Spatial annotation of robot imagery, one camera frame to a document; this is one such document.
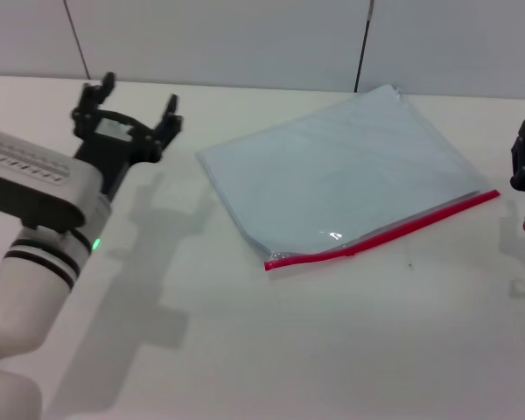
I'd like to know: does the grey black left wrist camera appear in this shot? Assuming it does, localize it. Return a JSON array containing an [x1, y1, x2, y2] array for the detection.
[[0, 129, 101, 240]]

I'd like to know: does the dark wall joint strip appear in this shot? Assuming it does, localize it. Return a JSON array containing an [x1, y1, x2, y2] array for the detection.
[[62, 0, 91, 81], [353, 0, 375, 94]]

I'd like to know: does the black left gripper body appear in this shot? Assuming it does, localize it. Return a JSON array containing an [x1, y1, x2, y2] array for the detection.
[[71, 108, 164, 203]]

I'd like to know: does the clear document bag red zipper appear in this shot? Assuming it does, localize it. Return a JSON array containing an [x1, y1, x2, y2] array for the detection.
[[195, 84, 501, 275]]

